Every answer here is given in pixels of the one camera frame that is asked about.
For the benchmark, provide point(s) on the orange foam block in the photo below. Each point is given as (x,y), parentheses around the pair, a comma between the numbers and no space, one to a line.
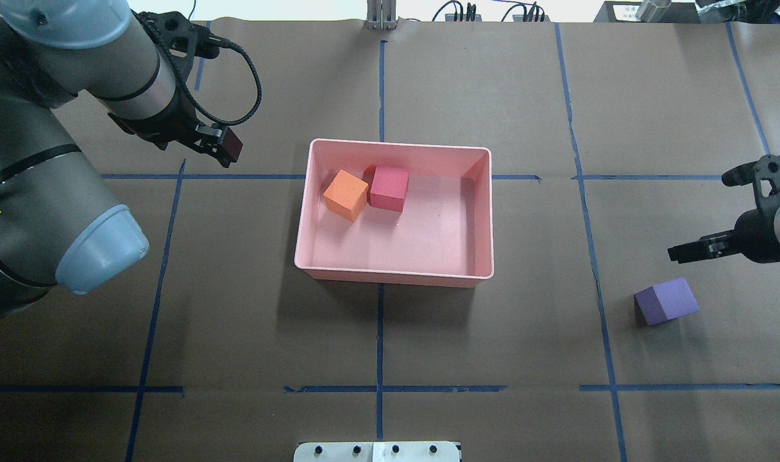
(346,195)

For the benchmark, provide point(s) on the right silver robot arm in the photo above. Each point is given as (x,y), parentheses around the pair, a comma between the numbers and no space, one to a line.
(772,219)

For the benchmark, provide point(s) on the pink foam block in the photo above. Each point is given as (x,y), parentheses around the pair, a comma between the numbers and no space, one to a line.
(388,188)

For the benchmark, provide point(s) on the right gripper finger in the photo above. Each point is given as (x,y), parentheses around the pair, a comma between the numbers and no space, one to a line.
(708,247)

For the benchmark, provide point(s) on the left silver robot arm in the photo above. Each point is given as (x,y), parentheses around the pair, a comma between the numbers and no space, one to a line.
(60,225)

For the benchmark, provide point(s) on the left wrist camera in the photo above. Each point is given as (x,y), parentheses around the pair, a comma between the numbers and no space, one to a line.
(173,31)

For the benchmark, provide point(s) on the silver metal cylinder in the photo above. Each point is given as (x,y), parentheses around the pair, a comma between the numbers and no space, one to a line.
(652,11)

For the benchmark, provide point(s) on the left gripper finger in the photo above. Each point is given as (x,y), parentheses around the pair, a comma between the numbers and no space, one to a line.
(220,135)
(223,156)

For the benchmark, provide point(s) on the black orange connector box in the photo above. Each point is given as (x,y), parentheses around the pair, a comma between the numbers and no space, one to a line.
(532,12)
(455,11)

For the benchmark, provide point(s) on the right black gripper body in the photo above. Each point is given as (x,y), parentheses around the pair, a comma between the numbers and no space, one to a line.
(754,236)

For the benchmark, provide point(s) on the aluminium frame post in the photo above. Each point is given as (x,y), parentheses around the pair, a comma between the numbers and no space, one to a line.
(381,15)

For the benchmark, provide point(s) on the pink plastic bin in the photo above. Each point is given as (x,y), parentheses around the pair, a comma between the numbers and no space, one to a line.
(443,237)

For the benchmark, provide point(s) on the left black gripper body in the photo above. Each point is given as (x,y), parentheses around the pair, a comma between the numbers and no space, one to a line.
(161,130)

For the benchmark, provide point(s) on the white pedestal column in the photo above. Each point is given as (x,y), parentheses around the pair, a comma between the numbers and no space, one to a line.
(378,451)

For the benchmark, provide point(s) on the purple foam block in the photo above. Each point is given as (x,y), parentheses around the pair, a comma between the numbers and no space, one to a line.
(665,302)

